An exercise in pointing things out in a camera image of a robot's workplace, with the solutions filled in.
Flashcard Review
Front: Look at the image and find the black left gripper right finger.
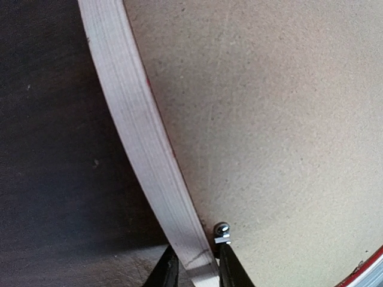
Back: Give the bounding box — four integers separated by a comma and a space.
218, 243, 254, 287

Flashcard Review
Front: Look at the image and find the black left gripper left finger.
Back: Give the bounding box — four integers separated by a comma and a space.
145, 246, 179, 287

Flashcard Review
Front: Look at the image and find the brown backing board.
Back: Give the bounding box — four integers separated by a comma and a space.
125, 1, 382, 286

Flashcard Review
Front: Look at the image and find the pink wooden picture frame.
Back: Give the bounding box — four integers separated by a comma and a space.
78, 1, 382, 286

